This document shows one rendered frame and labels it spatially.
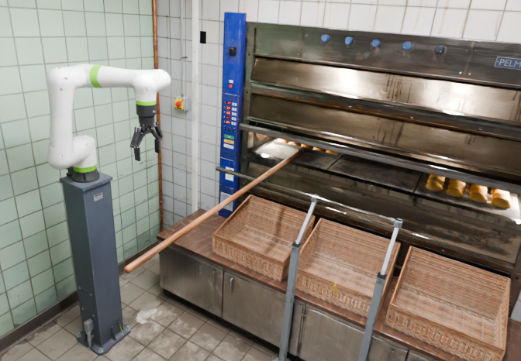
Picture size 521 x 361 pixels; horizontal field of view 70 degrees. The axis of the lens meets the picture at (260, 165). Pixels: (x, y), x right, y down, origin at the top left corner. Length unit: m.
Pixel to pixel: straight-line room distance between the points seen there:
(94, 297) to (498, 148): 2.52
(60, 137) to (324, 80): 1.54
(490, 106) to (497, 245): 0.81
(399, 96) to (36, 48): 2.13
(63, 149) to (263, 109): 1.30
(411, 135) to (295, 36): 0.95
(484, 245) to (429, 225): 0.31
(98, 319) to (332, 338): 1.48
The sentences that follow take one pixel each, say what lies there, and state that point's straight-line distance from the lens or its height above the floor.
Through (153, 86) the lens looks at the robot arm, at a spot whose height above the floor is 1.81.
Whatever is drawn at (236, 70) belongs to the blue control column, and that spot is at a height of 1.77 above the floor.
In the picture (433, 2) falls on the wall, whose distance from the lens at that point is 2.31.
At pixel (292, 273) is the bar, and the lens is 2.26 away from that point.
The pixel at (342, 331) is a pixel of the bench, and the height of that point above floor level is 0.46.
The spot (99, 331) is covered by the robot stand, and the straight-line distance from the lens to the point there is 2.87.
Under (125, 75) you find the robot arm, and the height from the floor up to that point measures 1.82.
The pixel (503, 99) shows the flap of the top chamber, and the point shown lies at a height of 1.82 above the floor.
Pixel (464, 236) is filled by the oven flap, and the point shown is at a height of 1.01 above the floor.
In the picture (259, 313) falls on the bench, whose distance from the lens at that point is 2.67.
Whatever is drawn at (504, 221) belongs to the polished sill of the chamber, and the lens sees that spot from 2.50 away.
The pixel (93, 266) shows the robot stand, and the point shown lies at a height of 0.66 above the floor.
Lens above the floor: 2.13
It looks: 22 degrees down
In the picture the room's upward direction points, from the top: 4 degrees clockwise
